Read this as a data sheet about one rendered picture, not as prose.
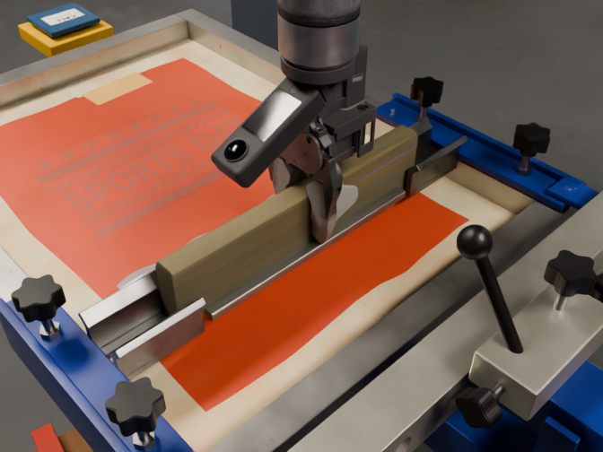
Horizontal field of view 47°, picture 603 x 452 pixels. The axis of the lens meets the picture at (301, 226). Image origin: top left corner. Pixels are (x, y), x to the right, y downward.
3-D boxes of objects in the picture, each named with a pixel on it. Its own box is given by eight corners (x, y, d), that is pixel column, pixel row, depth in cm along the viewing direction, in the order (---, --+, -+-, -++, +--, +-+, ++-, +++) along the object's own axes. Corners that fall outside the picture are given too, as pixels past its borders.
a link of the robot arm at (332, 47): (318, 36, 59) (256, 7, 63) (317, 84, 62) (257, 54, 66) (378, 11, 63) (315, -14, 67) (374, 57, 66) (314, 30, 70)
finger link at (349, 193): (370, 232, 78) (362, 159, 73) (332, 256, 75) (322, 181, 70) (350, 223, 80) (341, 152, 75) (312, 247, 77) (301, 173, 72)
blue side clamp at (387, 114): (370, 145, 102) (372, 103, 97) (392, 133, 105) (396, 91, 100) (550, 245, 85) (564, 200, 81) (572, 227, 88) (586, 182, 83)
